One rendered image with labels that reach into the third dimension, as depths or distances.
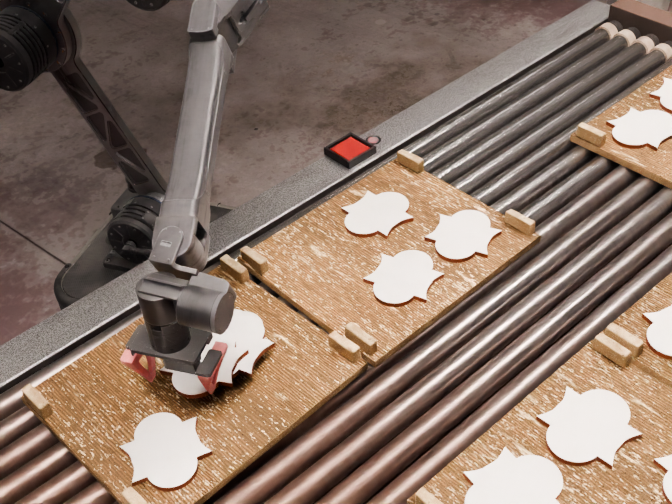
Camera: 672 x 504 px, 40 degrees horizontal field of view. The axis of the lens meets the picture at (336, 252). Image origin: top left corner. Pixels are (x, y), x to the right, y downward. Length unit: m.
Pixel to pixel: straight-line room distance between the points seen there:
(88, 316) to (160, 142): 2.09
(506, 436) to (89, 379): 0.64
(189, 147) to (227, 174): 2.08
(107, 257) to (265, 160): 0.93
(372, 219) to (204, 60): 0.45
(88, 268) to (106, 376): 1.31
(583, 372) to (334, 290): 0.43
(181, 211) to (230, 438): 0.34
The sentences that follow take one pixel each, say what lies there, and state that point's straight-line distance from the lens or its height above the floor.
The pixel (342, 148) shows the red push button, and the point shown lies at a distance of 1.86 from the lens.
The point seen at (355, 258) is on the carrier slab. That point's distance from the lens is 1.59.
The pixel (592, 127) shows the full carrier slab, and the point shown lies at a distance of 1.87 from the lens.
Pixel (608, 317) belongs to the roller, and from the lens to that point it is 1.54.
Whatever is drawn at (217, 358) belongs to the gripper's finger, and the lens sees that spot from 1.30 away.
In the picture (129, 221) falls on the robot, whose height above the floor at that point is 0.42.
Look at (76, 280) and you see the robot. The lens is 2.74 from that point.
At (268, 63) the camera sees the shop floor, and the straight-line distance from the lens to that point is 4.05.
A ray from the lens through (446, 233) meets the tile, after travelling 1.62.
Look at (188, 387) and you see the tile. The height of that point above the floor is 0.98.
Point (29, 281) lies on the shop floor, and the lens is 3.17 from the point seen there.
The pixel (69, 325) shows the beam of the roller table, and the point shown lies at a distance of 1.61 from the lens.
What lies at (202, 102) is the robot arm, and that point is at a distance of 1.37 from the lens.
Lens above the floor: 2.00
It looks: 42 degrees down
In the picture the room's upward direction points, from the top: 5 degrees counter-clockwise
